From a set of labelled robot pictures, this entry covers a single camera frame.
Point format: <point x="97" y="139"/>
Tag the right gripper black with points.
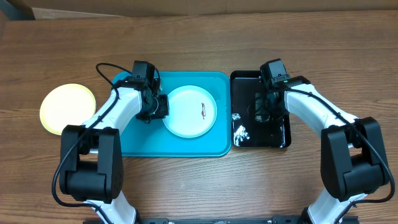
<point x="261" y="112"/>

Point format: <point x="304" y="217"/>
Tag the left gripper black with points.
<point x="162" y="111"/>

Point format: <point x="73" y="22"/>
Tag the light blue plate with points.
<point x="192" y="111"/>

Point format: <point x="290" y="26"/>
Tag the yellow plate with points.
<point x="66" y="104"/>

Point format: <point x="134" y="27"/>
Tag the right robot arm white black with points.
<point x="353" y="166"/>

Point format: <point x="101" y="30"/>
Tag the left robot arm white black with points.
<point x="90" y="172"/>

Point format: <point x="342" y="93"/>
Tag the black water tray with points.
<point x="252" y="124"/>

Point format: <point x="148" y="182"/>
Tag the teal plastic tray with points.
<point x="155" y="140"/>

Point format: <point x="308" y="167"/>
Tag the cardboard panel at back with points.
<point x="206" y="7"/>

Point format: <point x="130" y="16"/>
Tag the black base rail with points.
<point x="295" y="219"/>

